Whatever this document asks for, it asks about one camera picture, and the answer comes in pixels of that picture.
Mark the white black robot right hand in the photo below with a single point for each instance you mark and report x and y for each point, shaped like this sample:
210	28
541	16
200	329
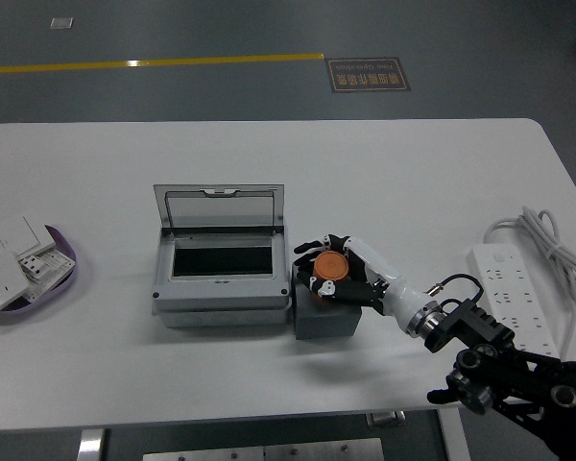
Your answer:
396	290

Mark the orange cylinder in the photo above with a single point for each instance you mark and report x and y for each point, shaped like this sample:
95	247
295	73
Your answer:
330	266

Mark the smoky transparent box lid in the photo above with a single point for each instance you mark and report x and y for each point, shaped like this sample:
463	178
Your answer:
221	209

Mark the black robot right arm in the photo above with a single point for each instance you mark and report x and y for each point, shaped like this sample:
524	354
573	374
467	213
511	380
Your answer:
509	370

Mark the grey cube with round hole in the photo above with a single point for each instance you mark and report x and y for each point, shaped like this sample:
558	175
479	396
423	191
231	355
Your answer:
324	324

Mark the white power strip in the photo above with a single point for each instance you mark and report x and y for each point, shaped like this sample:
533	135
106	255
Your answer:
501	278

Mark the white table leg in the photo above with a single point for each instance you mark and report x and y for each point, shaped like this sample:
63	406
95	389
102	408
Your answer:
453	437
91	444

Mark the brown floor sign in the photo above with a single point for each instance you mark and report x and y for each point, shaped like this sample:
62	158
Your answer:
368	75

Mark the purple plastic tray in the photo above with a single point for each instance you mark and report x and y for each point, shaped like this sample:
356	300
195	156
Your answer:
57	288

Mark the white socket module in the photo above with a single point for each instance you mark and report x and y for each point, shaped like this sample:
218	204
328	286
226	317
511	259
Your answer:
45	266

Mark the white five-hole socket panel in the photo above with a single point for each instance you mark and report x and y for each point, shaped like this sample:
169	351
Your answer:
0	283

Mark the small grey floor plate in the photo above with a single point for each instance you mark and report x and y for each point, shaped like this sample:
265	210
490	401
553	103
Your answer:
61	23

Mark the metal table bracket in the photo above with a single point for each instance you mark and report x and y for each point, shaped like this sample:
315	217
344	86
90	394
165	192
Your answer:
386	419

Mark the grey plastic enclosure box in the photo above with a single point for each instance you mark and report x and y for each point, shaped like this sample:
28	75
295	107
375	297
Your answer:
221	298

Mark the grey metal base plate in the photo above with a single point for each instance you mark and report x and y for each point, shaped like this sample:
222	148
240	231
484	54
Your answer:
264	452

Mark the white wall switch plate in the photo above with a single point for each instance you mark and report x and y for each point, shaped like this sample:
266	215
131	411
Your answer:
21	235

